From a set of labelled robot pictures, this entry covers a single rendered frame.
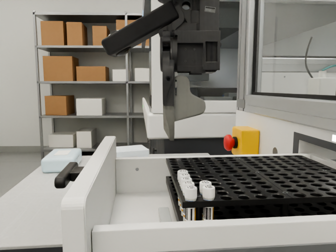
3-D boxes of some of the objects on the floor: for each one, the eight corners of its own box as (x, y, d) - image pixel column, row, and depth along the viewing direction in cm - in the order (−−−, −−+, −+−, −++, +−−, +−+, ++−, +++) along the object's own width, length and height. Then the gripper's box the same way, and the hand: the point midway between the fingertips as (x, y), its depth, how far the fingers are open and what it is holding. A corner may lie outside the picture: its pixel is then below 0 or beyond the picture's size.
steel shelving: (41, 160, 406) (32, 10, 380) (53, 152, 455) (46, 19, 428) (298, 158, 415) (307, 12, 389) (283, 151, 464) (290, 20, 438)
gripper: (224, -26, 36) (220, 146, 38) (213, 1, 47) (210, 132, 49) (154, -25, 36) (155, 145, 39) (159, 1, 47) (159, 132, 50)
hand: (167, 129), depth 44 cm, fingers open, 3 cm apart
